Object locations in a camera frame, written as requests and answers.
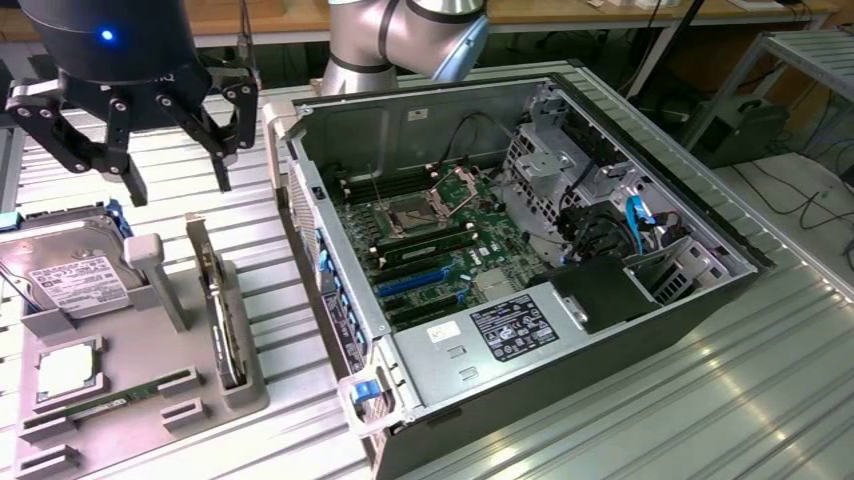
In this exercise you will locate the thin metal locking lever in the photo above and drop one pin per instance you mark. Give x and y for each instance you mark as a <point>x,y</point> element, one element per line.
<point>381,192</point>

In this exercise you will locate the grey power supply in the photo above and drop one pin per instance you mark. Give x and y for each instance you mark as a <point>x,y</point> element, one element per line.
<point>454,360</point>

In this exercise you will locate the open black pc case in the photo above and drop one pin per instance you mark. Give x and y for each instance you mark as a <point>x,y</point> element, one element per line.
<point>667,320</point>

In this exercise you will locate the cpu socket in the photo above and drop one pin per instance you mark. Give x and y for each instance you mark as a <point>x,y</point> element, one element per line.
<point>407,215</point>

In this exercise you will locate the metal socket cover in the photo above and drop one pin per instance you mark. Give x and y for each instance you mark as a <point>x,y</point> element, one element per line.
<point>458,171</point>

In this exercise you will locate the blue disk carrier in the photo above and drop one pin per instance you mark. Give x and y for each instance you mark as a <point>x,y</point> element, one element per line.
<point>7,222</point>

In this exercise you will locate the green ram stick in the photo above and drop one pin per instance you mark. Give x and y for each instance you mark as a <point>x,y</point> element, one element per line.
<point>114,402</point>

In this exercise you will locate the silver disk bay cage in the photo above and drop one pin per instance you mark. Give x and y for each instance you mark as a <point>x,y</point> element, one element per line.
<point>534,200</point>

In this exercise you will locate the black box device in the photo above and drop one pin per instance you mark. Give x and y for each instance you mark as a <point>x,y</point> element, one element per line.
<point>741,130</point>

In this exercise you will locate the grey parts rack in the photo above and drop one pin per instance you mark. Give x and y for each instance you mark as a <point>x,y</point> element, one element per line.
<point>134,360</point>

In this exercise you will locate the hard disk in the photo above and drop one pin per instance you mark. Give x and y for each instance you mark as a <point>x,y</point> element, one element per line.
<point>67,280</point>

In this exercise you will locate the blue expansion slot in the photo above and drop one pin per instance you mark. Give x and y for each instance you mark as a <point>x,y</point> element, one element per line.
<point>410,282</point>

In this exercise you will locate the gpu card with metal bracket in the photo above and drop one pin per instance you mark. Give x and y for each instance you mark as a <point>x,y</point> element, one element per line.
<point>223,325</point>

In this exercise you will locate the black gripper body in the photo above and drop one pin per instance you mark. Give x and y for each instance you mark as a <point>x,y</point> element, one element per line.
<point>114,45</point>

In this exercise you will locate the grey metal shelf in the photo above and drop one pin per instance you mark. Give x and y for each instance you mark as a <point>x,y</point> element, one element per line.
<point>814,50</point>

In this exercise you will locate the green motherboard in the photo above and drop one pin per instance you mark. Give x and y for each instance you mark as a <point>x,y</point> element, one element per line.
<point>483,235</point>

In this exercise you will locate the silver chipset heatsink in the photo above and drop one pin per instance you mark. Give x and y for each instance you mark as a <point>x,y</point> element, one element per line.
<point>495,287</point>

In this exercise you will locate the cpu chip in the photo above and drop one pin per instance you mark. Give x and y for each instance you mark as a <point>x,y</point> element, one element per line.
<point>63,370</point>

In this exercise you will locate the black plastic shroud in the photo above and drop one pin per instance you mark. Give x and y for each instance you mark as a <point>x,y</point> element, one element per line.
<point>601,295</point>

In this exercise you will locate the wooden desk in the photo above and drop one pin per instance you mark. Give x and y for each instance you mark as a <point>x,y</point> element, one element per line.
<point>280,30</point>
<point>567,15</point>

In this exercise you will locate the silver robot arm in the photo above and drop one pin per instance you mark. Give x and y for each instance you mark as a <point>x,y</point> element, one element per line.
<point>361,40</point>

